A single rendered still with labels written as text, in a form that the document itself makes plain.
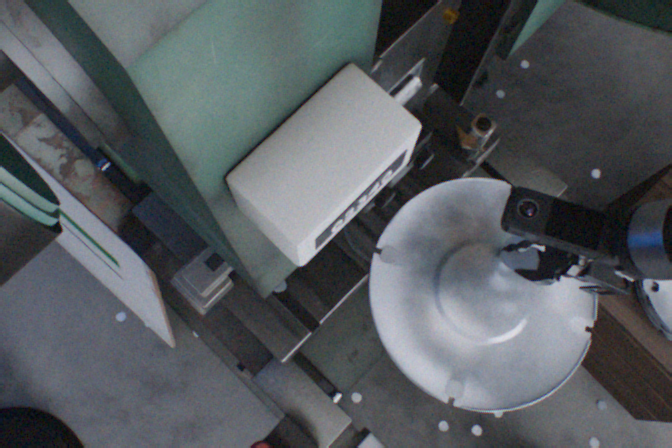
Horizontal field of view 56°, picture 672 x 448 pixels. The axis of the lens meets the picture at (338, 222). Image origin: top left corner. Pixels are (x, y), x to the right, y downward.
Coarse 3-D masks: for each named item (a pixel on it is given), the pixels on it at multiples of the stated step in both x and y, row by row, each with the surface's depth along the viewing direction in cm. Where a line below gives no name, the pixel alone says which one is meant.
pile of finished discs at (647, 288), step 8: (640, 280) 122; (648, 280) 120; (656, 280) 120; (640, 288) 121; (648, 288) 121; (656, 288) 122; (664, 288) 120; (640, 296) 122; (648, 296) 119; (656, 296) 120; (664, 296) 120; (648, 304) 121; (656, 304) 119; (664, 304) 119; (648, 312) 121; (656, 312) 118; (664, 312) 119; (656, 320) 120; (664, 320) 118; (664, 328) 120
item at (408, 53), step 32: (384, 0) 45; (416, 0) 45; (448, 0) 46; (384, 32) 44; (416, 32) 46; (448, 32) 53; (384, 64) 45; (416, 64) 52; (416, 96) 61; (416, 160) 66; (384, 192) 65
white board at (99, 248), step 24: (72, 216) 115; (96, 216) 100; (72, 240) 137; (96, 240) 115; (120, 240) 99; (96, 264) 138; (120, 264) 116; (144, 264) 100; (120, 288) 140; (144, 288) 117; (144, 312) 141; (168, 336) 142
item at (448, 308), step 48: (432, 192) 81; (480, 192) 82; (384, 240) 79; (432, 240) 80; (480, 240) 80; (384, 288) 78; (432, 288) 78; (480, 288) 78; (528, 288) 79; (576, 288) 80; (384, 336) 76; (432, 336) 77; (480, 336) 77; (528, 336) 78; (576, 336) 79; (432, 384) 76; (480, 384) 76; (528, 384) 77
